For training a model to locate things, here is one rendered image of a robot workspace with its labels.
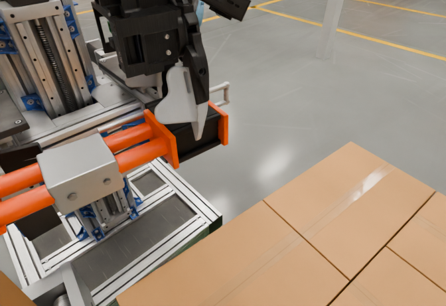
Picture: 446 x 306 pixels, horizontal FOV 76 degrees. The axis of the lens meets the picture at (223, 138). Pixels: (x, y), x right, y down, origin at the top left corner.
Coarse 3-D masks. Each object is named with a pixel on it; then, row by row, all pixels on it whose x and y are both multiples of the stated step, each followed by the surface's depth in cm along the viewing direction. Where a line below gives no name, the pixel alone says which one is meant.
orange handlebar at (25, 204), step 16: (128, 128) 36; (144, 128) 36; (112, 144) 34; (128, 144) 35; (144, 144) 34; (160, 144) 34; (128, 160) 32; (144, 160) 33; (0, 176) 30; (16, 176) 30; (32, 176) 30; (0, 192) 29; (32, 192) 28; (0, 208) 26; (16, 208) 27; (32, 208) 28; (0, 224) 26
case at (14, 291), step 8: (0, 272) 56; (0, 280) 54; (8, 280) 58; (0, 288) 52; (8, 288) 56; (16, 288) 60; (0, 296) 51; (8, 296) 54; (16, 296) 58; (24, 296) 62; (0, 304) 50; (8, 304) 53; (16, 304) 56; (24, 304) 60; (32, 304) 65
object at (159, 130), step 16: (144, 112) 36; (208, 112) 36; (224, 112) 36; (160, 128) 34; (176, 128) 34; (208, 128) 37; (224, 128) 37; (176, 144) 33; (192, 144) 36; (208, 144) 38; (224, 144) 38; (176, 160) 34
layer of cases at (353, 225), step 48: (288, 192) 115; (336, 192) 115; (384, 192) 115; (432, 192) 115; (240, 240) 99; (288, 240) 99; (336, 240) 99; (384, 240) 98; (432, 240) 98; (144, 288) 86; (192, 288) 86; (240, 288) 86; (288, 288) 86; (336, 288) 86; (384, 288) 86; (432, 288) 86
